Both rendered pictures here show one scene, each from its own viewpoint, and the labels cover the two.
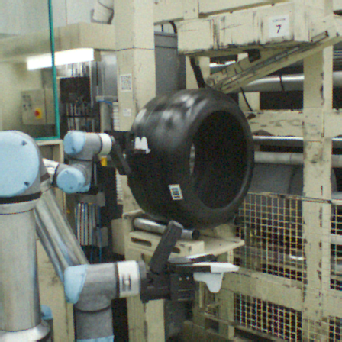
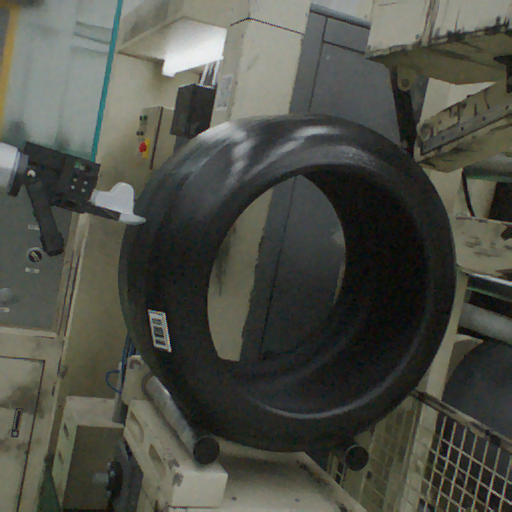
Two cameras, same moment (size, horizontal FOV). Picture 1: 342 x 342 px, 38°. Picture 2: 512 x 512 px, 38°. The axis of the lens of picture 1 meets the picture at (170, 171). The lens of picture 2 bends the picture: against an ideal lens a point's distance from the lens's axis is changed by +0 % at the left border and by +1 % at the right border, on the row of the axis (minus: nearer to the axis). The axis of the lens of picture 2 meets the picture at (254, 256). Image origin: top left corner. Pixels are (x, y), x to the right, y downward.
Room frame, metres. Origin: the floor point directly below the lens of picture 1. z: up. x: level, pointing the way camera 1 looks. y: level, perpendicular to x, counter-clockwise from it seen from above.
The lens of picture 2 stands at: (0.83, -0.59, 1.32)
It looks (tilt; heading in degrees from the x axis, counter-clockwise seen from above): 5 degrees down; 24
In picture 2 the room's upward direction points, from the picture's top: 11 degrees clockwise
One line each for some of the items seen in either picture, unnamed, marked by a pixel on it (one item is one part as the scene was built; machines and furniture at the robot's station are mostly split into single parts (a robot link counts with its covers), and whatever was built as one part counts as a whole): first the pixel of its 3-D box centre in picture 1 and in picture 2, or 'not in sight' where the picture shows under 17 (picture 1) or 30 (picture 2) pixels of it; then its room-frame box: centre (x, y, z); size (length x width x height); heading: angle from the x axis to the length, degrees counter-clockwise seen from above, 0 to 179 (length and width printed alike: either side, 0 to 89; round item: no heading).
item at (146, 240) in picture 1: (164, 243); (170, 447); (2.00, 0.03, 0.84); 0.36 x 0.09 x 0.06; 47
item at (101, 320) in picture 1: (94, 324); not in sight; (1.01, 0.17, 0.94); 0.11 x 0.08 x 0.11; 12
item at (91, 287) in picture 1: (91, 284); not in sight; (0.99, 0.17, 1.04); 0.11 x 0.08 x 0.09; 102
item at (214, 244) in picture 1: (186, 244); (237, 469); (2.10, -0.06, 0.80); 0.37 x 0.36 x 0.02; 137
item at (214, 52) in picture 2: (60, 60); (196, 58); (2.70, 0.57, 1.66); 0.60 x 0.03 x 0.03; 47
